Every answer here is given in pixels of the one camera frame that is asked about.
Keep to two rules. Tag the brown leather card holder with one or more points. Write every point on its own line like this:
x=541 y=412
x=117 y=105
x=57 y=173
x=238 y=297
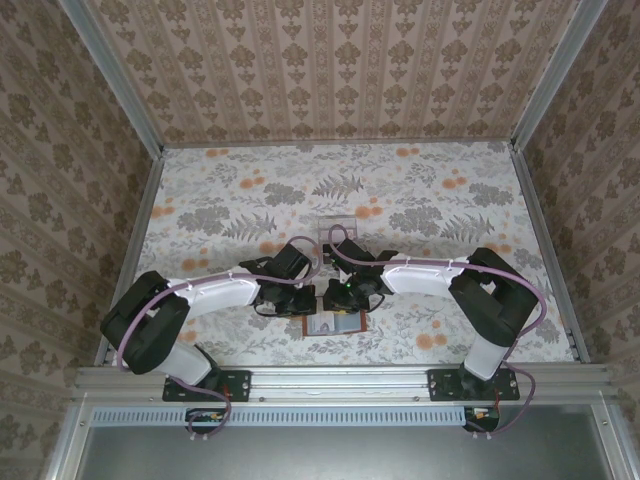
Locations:
x=350 y=325

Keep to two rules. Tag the pale translucent card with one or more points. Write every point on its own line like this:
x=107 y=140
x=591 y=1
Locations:
x=345 y=225

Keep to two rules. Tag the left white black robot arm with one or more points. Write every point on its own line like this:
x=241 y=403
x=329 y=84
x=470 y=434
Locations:
x=215 y=292

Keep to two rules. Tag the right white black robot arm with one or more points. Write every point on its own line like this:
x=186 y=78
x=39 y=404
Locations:
x=425 y=280

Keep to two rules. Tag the floral patterned table cover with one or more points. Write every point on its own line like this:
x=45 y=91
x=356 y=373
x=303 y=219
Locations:
x=350 y=175

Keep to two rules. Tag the black connector board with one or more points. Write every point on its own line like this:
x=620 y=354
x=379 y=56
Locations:
x=205 y=419
x=482 y=419

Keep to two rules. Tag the grey sheet metal panel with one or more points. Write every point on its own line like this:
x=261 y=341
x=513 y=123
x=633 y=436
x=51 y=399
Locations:
x=340 y=455

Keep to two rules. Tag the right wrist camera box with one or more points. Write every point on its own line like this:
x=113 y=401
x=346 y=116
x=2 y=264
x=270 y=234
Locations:
x=350 y=252

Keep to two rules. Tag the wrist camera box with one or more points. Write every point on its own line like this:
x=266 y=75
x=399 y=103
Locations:
x=291 y=259
x=350 y=252

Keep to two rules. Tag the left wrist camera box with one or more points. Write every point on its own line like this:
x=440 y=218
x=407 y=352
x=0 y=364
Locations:
x=291 y=259

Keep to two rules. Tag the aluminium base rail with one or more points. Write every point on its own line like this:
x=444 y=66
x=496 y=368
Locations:
x=340 y=382

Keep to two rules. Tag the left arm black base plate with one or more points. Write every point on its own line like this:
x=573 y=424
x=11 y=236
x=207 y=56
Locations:
x=235 y=386

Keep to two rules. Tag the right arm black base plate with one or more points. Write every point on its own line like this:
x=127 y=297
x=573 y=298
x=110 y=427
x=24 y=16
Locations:
x=442 y=386

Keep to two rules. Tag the aluminium table side rail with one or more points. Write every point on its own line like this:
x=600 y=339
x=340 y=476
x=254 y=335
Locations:
x=132 y=245
x=547 y=240

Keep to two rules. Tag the aluminium frame post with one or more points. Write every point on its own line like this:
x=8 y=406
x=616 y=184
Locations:
x=117 y=80
x=557 y=75

